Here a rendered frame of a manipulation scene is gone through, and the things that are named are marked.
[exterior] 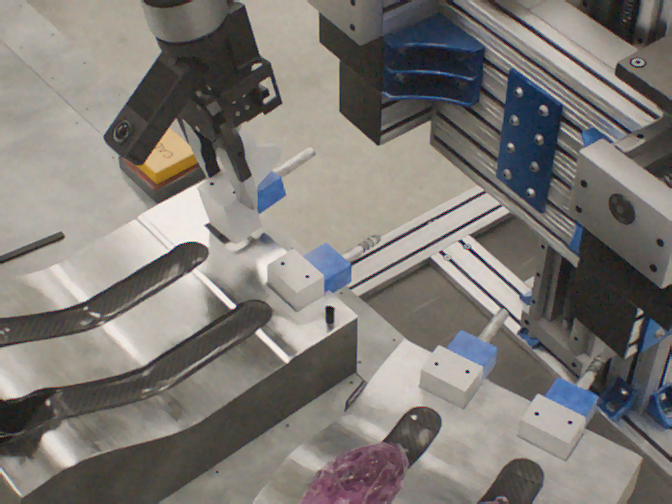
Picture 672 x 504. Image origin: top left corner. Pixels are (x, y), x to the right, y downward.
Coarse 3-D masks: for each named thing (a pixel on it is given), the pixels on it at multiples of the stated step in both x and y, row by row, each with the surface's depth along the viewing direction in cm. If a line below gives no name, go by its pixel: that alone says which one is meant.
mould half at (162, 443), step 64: (192, 192) 140; (128, 256) 134; (256, 256) 133; (128, 320) 128; (192, 320) 128; (320, 320) 127; (0, 384) 116; (64, 384) 118; (192, 384) 122; (256, 384) 122; (320, 384) 130; (0, 448) 112; (64, 448) 111; (128, 448) 114; (192, 448) 121
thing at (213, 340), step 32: (160, 256) 133; (192, 256) 134; (128, 288) 131; (160, 288) 130; (0, 320) 123; (32, 320) 125; (64, 320) 128; (96, 320) 129; (224, 320) 128; (256, 320) 128; (192, 352) 126; (224, 352) 125; (96, 384) 120; (128, 384) 122; (160, 384) 123; (0, 416) 114; (32, 416) 116; (64, 416) 114
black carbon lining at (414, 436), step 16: (416, 416) 124; (432, 416) 123; (400, 432) 122; (416, 432) 123; (432, 432) 122; (416, 448) 121; (512, 464) 120; (528, 464) 120; (496, 480) 118; (512, 480) 119; (528, 480) 119; (496, 496) 117; (512, 496) 118; (528, 496) 117
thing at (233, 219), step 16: (304, 160) 136; (224, 176) 133; (272, 176) 133; (208, 192) 131; (224, 192) 131; (272, 192) 133; (208, 208) 133; (224, 208) 129; (240, 208) 131; (256, 208) 132; (224, 224) 132; (240, 224) 132; (256, 224) 134; (240, 240) 133
